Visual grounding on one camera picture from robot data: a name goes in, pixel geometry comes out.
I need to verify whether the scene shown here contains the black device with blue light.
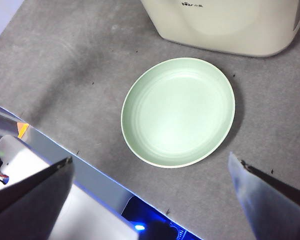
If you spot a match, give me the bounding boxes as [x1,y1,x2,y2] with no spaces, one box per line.
[121,196,199,240]

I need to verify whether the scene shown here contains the white metal base panel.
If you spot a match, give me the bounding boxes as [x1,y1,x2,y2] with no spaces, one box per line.
[0,134,139,240]

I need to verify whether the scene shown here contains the small orange tag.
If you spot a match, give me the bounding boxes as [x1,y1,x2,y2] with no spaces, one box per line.
[16,122,30,139]

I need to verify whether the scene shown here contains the cream two-slot toaster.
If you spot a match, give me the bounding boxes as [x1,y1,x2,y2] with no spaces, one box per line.
[139,0,300,58]

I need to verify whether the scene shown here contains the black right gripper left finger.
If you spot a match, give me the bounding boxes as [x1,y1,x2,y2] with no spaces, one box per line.
[0,156,75,240]

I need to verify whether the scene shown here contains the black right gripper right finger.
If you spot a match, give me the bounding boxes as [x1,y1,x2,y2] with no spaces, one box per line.
[227,151,300,240]

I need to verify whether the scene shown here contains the pale green round plate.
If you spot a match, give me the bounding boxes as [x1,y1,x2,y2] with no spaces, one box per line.
[120,57,236,169]

